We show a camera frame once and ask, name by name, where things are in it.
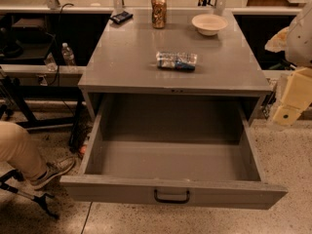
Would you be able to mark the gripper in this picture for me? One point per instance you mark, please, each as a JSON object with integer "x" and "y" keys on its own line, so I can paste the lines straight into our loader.
{"x": 300, "y": 43}

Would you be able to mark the grey top drawer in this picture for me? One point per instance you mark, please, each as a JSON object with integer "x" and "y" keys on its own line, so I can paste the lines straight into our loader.
{"x": 172, "y": 150}

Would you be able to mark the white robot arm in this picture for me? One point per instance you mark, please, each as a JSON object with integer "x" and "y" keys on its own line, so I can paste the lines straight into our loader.
{"x": 296, "y": 41}

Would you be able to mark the grey metal drawer cabinet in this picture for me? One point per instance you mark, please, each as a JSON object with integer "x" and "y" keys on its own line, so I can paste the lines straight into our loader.
{"x": 123, "y": 73}

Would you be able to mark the white paper bowl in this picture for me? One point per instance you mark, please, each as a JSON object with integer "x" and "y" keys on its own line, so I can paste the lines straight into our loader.
{"x": 208, "y": 24}

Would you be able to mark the crushed plastic water bottle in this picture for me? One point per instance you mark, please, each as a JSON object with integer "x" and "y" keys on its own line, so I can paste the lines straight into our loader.
{"x": 176, "y": 61}

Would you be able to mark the gold soda can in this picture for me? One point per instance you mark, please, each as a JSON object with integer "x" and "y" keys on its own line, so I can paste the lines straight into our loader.
{"x": 159, "y": 13}

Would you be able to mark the black snack packet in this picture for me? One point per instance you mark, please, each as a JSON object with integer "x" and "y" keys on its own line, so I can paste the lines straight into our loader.
{"x": 122, "y": 17}

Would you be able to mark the upright plastic water bottle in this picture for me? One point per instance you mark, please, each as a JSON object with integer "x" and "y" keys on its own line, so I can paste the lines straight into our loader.
{"x": 68, "y": 55}

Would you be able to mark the grey sneaker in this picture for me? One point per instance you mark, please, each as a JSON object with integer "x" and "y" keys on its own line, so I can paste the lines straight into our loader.
{"x": 54, "y": 169}

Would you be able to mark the black chair base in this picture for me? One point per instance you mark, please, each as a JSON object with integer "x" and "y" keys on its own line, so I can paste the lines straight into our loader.
{"x": 41, "y": 201}

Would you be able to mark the person leg beige trousers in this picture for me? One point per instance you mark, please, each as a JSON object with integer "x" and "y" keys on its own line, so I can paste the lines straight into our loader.
{"x": 18, "y": 149}

